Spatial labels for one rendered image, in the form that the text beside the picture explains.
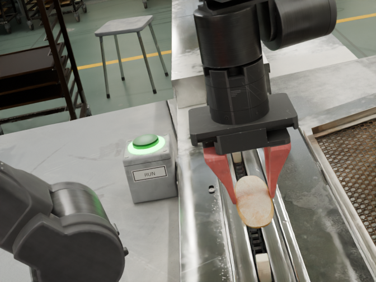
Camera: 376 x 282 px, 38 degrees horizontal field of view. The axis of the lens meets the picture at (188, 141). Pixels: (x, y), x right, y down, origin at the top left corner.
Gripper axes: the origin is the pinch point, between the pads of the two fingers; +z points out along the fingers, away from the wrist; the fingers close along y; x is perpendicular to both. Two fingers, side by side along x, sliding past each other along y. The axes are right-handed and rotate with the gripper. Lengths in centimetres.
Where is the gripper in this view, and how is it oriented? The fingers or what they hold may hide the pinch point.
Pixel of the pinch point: (252, 191)
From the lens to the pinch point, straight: 58.2
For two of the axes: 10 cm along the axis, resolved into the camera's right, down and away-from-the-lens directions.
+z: 1.8, 8.9, 4.2
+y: -9.8, 1.7, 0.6
